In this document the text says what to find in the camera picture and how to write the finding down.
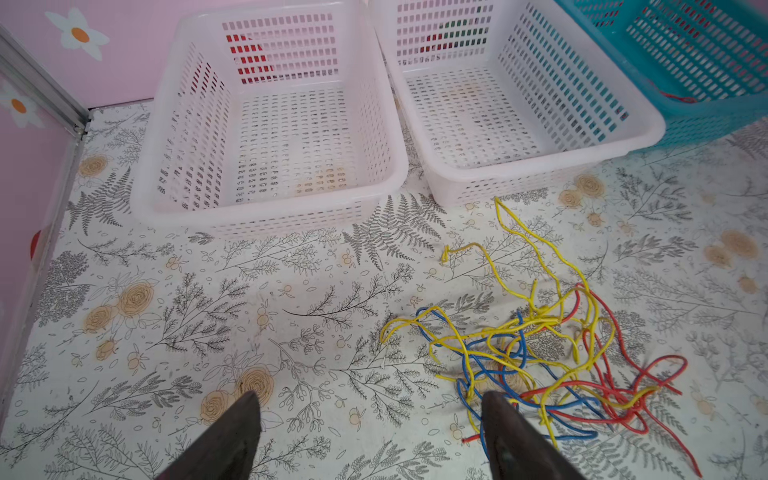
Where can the aluminium frame post left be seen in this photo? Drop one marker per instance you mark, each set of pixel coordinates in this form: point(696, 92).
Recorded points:
point(18, 65)

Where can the white plastic basket left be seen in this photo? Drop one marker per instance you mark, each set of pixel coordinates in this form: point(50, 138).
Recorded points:
point(270, 118)

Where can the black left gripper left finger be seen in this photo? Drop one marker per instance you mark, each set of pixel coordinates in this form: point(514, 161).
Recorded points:
point(226, 450)

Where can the teal plastic basket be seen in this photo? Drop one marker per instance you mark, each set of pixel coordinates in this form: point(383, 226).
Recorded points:
point(702, 64)

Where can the white plastic basket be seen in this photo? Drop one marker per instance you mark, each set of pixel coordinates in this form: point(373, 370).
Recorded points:
point(504, 97)
point(270, 118)

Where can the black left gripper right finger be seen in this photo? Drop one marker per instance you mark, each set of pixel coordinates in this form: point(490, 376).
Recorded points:
point(516, 450)

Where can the white plastic basket middle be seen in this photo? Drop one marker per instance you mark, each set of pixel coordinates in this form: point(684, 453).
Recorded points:
point(504, 97)

